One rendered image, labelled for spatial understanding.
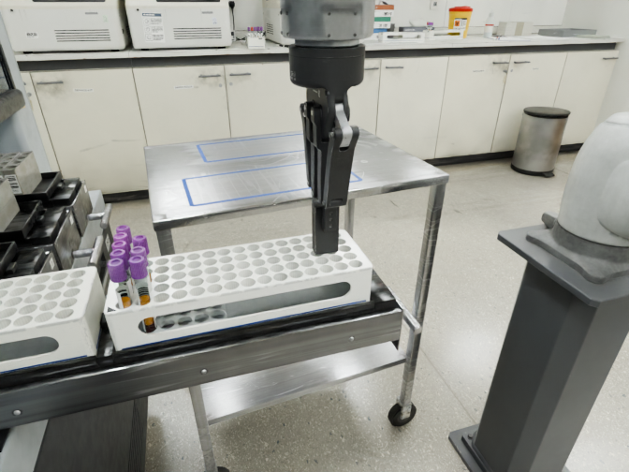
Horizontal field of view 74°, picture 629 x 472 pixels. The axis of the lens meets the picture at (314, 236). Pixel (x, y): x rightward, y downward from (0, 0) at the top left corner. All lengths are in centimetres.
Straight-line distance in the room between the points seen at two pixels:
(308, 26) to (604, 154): 60
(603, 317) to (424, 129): 250
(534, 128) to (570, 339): 262
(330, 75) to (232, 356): 32
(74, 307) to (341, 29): 38
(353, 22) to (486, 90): 312
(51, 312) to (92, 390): 9
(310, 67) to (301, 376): 89
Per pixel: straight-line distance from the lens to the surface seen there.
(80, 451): 80
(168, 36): 273
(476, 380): 163
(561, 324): 98
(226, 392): 115
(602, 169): 87
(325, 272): 51
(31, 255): 74
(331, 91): 42
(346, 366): 119
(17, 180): 92
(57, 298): 52
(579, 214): 91
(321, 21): 40
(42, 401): 53
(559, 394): 109
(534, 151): 352
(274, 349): 51
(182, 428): 147
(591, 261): 92
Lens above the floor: 114
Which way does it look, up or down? 29 degrees down
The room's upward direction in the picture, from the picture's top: straight up
